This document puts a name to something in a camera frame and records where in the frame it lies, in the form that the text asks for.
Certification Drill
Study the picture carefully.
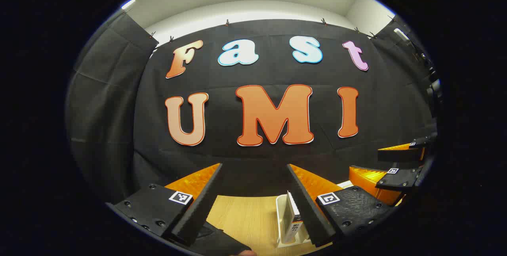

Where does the grey portrait cover book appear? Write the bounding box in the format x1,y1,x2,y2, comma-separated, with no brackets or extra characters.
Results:
285,191,306,245

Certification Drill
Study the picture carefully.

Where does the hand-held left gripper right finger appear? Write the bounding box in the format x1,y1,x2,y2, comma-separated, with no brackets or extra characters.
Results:
286,163,397,248

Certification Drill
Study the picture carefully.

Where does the white bookshelf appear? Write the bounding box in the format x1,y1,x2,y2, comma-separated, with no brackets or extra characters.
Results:
275,181,354,248

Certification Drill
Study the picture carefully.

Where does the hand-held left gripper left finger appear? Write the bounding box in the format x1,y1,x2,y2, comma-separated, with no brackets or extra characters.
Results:
111,163,224,246

